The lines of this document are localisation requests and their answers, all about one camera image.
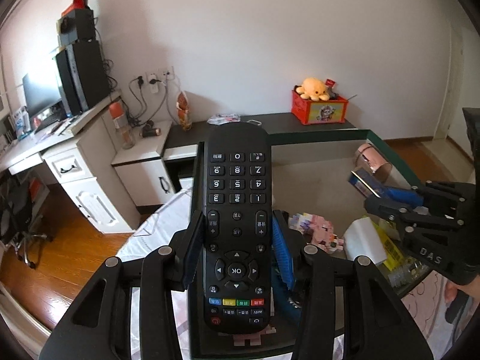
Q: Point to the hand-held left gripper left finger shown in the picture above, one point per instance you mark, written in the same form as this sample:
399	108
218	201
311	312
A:
193	249

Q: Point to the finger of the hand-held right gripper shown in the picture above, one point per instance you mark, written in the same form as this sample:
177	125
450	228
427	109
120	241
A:
393	210
403	195

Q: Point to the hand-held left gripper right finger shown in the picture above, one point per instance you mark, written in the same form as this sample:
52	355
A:
281	249

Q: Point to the clear plastic container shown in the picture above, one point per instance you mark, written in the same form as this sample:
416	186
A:
407	272

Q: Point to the yellow highlighter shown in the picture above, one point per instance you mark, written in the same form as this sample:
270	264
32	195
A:
390	247

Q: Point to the blue highlighter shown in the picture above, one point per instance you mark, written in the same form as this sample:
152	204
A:
365	182

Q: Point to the white charger plug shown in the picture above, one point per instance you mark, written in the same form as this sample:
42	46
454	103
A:
362	238

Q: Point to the pink checkered small item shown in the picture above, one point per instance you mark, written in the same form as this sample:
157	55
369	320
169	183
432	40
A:
318	228

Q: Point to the rose gold metal cup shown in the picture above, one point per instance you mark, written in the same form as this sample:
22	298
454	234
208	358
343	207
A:
369	157

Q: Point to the pink storage box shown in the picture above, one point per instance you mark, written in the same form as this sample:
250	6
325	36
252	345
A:
311	172

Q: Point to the person's right hand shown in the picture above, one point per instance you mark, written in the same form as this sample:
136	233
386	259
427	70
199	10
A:
472	288

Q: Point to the pink quilt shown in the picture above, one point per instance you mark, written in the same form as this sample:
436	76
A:
431	318

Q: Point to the black and white low cabinet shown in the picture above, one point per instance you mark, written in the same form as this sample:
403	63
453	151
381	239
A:
146	172

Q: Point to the red toy box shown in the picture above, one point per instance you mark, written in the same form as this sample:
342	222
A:
322	112

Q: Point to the white desk with drawers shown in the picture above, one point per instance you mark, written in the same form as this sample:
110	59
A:
93	180

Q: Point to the white door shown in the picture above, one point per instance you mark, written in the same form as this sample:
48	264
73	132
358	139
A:
452	82

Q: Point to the black cylindrical device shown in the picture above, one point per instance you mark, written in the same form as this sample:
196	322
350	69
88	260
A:
150	130

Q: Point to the small white flat device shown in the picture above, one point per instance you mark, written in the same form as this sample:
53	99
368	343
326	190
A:
255	122

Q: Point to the small red card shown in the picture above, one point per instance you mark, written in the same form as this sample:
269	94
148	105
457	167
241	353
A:
330	83

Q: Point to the white plastic bag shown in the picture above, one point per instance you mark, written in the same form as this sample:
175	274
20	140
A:
223	119

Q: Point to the orange plastic bag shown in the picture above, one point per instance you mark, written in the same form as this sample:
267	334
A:
183	112

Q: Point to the orange octopus plush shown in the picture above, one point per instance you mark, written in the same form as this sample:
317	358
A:
313	89

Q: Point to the bottle with orange cap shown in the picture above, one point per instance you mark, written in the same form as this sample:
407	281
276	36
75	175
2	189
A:
122	127

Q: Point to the black office chair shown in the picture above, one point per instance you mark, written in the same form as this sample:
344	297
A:
18	210

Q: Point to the black computer tower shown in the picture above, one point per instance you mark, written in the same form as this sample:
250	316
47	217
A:
86	77

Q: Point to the blue and white box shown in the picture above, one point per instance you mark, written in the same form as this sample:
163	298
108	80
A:
21	122

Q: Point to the black computer monitor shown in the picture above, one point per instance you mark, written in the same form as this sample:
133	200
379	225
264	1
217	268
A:
41	95

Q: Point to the black speaker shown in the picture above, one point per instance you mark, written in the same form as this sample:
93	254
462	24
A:
77	26

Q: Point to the white wall sockets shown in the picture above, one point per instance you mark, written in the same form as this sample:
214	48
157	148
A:
159	77

